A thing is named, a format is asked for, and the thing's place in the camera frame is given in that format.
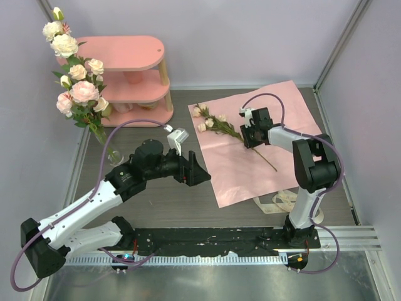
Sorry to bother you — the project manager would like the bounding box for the pink flower bouquet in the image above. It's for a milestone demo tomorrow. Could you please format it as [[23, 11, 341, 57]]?
[[192, 102, 278, 172]]

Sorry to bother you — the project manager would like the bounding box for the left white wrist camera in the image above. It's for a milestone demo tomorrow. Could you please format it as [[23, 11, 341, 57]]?
[[164, 125, 189, 156]]

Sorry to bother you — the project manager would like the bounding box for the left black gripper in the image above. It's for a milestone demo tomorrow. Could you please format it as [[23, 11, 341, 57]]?
[[145, 144, 211, 186]]

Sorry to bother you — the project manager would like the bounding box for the pink three-tier shelf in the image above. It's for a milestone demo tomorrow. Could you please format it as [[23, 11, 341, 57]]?
[[50, 34, 174, 131]]

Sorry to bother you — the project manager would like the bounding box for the pink cup on shelf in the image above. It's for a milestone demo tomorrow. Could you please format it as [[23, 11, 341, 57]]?
[[123, 71, 143, 85]]

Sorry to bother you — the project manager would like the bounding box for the yellow green cup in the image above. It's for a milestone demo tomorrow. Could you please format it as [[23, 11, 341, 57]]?
[[102, 104, 113, 118]]

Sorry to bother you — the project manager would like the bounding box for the orange patterned bowl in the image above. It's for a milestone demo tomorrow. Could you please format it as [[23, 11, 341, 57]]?
[[137, 100, 159, 110]]

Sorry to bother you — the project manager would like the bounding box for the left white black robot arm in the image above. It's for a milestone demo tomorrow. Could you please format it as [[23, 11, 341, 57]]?
[[21, 139, 211, 278]]

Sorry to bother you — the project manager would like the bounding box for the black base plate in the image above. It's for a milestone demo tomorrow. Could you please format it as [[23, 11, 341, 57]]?
[[96, 226, 322, 257]]

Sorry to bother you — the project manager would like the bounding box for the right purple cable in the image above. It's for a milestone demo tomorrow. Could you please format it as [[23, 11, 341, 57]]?
[[239, 92, 345, 276]]

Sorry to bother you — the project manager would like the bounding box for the pink peony flower stem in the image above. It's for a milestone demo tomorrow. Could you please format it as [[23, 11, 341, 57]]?
[[56, 75, 109, 132]]

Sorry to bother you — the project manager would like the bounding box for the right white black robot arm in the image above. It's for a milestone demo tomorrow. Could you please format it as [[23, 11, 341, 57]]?
[[239, 108, 341, 248]]

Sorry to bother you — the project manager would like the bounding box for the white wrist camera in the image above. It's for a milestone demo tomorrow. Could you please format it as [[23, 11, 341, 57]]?
[[239, 108, 254, 128], [164, 125, 189, 156]]

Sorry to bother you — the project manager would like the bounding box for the cream printed ribbon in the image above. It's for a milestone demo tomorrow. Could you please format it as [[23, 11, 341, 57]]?
[[253, 188, 325, 229]]

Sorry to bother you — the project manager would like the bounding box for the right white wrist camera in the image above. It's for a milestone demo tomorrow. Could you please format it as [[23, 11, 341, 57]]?
[[239, 108, 254, 128]]

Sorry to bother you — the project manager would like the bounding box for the pink mug on shelf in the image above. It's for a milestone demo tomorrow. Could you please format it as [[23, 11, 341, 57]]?
[[112, 103, 133, 114]]

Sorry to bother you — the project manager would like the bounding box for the cream rose flower stem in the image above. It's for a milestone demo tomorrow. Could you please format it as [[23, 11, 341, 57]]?
[[51, 55, 109, 114]]

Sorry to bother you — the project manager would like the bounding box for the purple pink wrapping paper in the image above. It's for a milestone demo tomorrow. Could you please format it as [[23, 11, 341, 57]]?
[[196, 81, 321, 208]]

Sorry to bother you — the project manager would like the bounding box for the clear glass vase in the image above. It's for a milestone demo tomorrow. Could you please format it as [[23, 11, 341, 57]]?
[[91, 127, 124, 166]]

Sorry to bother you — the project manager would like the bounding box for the aluminium frame rail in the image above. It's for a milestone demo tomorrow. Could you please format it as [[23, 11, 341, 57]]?
[[38, 226, 383, 267]]

